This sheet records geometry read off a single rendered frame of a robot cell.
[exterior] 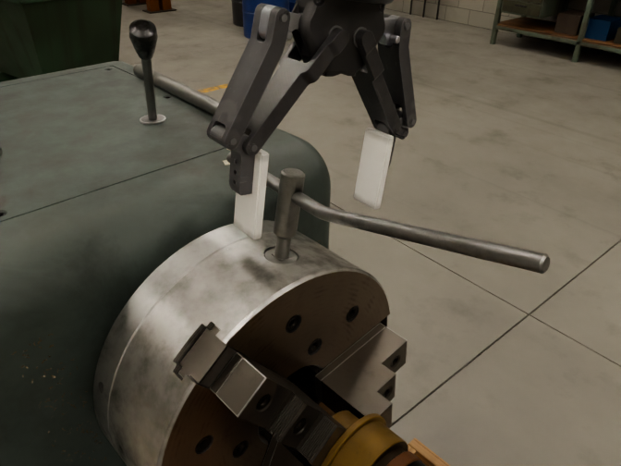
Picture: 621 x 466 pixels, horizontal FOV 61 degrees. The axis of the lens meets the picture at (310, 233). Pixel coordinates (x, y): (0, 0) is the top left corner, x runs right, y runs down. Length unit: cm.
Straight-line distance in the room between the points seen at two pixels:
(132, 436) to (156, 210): 22
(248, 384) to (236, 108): 22
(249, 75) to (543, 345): 212
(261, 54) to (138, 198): 27
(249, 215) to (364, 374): 24
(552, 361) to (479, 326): 30
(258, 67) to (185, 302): 22
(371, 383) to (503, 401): 156
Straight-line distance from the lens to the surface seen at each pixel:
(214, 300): 47
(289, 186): 47
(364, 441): 50
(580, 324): 256
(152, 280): 53
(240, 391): 45
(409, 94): 48
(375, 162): 49
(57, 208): 60
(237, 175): 39
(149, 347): 50
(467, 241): 36
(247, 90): 37
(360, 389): 56
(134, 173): 65
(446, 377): 213
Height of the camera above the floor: 153
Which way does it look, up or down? 33 degrees down
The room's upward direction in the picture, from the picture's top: 1 degrees clockwise
